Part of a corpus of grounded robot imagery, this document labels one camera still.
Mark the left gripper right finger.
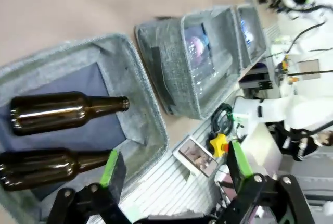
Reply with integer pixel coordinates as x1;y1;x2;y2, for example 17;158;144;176
215;140;315;224

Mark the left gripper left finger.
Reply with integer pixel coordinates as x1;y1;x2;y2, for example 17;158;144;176
46;150;136;224

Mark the blue crushed drink can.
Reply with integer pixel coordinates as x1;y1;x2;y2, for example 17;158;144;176
240;19;254;44

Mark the brown glass bottle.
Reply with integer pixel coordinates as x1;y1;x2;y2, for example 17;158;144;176
0;147;114;192
9;91;130;136

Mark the clear plastic bottle blue cap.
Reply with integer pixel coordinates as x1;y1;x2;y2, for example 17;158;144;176
185;30;211;62

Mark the grey fabric basket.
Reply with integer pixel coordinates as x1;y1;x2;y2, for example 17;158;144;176
0;33;170;224
134;6;244;120
234;3;268;70

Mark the yellow emergency stop box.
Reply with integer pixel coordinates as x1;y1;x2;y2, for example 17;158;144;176
209;133;230;158

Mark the crushed clear plastic bottle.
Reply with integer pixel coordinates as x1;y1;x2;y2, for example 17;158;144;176
191;64;223;96

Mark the coiled black cable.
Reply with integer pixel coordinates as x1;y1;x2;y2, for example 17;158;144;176
210;103;235;135

